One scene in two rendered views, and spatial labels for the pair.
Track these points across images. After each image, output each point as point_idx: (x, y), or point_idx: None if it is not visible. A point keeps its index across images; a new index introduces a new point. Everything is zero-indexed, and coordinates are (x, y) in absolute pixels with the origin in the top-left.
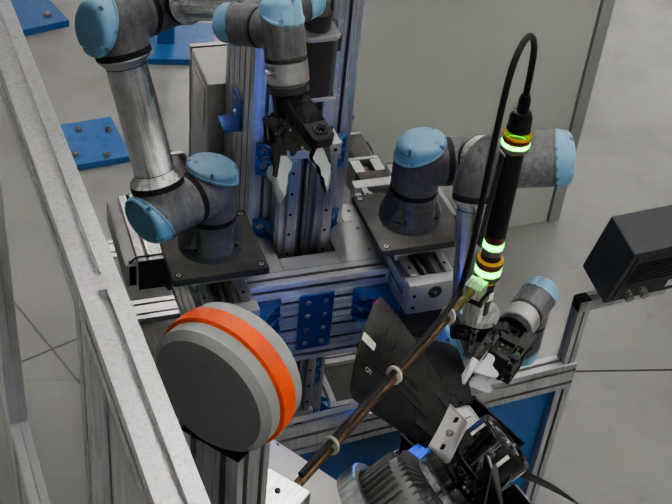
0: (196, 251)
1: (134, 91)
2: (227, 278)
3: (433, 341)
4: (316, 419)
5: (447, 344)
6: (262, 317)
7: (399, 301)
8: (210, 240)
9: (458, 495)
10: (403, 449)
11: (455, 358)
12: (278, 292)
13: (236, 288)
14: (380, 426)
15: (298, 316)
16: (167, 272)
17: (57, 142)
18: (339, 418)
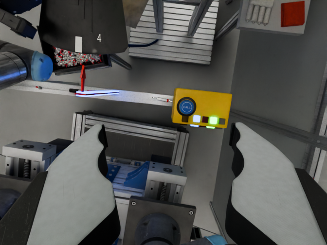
0: (172, 228)
1: None
2: (159, 200)
3: (54, 41)
4: (142, 98)
5: (44, 37)
6: (140, 176)
7: (55, 156)
8: (165, 231)
9: None
10: (105, 61)
11: (45, 8)
12: (123, 189)
13: (153, 195)
14: (108, 88)
15: (115, 176)
16: None
17: None
18: (130, 93)
